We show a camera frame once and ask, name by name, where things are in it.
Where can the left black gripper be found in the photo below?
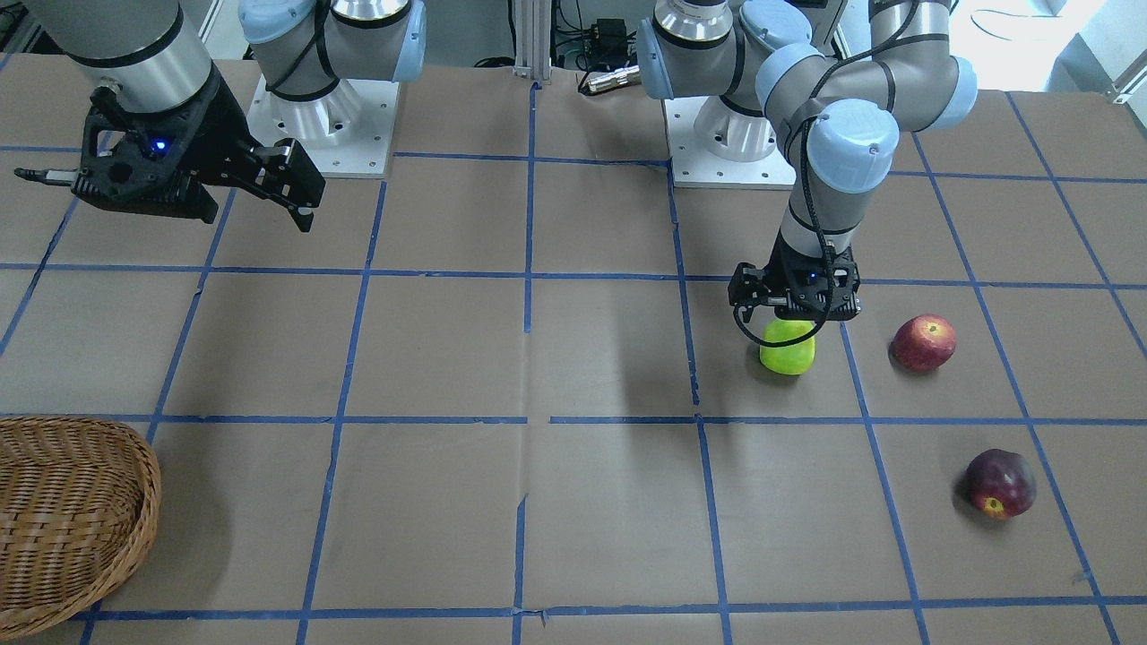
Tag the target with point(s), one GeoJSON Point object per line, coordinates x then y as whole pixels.
{"type": "Point", "coordinates": [747, 285]}

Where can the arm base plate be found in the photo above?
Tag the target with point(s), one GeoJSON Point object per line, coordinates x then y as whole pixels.
{"type": "Point", "coordinates": [347, 134]}
{"type": "Point", "coordinates": [714, 147]}

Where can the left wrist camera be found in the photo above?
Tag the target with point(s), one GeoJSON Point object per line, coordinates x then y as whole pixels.
{"type": "Point", "coordinates": [748, 287]}

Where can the wicker basket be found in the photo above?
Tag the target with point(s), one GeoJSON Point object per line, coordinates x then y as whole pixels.
{"type": "Point", "coordinates": [80, 509]}

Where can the dark red apple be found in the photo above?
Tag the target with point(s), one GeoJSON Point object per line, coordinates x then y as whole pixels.
{"type": "Point", "coordinates": [1000, 484]}

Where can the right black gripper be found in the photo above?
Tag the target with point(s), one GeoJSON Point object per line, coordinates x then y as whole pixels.
{"type": "Point", "coordinates": [224, 134]}

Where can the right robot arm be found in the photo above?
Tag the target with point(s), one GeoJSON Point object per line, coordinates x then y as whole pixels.
{"type": "Point", "coordinates": [150, 53]}

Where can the green apple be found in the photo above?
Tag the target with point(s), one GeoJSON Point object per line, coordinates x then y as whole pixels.
{"type": "Point", "coordinates": [794, 359]}

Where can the red yellow apple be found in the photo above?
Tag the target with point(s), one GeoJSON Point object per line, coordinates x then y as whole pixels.
{"type": "Point", "coordinates": [924, 343]}

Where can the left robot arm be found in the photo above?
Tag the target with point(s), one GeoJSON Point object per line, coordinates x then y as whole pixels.
{"type": "Point", "coordinates": [837, 122]}

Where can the silver metal cylinder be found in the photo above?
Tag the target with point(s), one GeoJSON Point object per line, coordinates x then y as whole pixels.
{"type": "Point", "coordinates": [593, 85]}

